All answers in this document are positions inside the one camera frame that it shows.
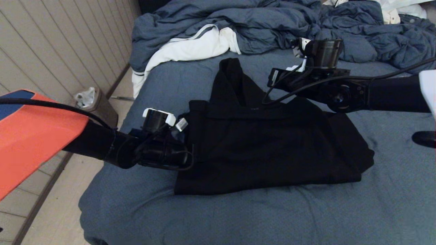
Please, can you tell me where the white plastic bin bag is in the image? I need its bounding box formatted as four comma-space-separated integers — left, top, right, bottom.
75, 87, 97, 109

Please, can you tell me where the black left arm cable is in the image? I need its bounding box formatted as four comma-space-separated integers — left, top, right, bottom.
0, 98, 194, 171

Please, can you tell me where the black zip hoodie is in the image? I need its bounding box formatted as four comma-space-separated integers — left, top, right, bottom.
174, 58, 375, 195

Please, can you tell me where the beige trash bin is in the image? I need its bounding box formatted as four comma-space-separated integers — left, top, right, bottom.
75, 88, 119, 129

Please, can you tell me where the white pillow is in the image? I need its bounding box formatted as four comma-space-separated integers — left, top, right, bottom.
371, 0, 436, 19

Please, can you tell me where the blue bed sheet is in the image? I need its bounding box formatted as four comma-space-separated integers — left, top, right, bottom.
78, 49, 436, 245

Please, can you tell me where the white garment with dark trim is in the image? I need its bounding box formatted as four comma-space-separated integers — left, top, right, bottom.
132, 24, 242, 99

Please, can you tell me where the cream crumpled garment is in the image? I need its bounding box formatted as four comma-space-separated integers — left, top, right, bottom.
324, 0, 401, 25

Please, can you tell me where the crumpled blue duvet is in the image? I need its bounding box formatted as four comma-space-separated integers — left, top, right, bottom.
130, 0, 436, 74

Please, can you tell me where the dark headboard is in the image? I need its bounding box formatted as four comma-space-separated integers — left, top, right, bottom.
138, 0, 174, 16

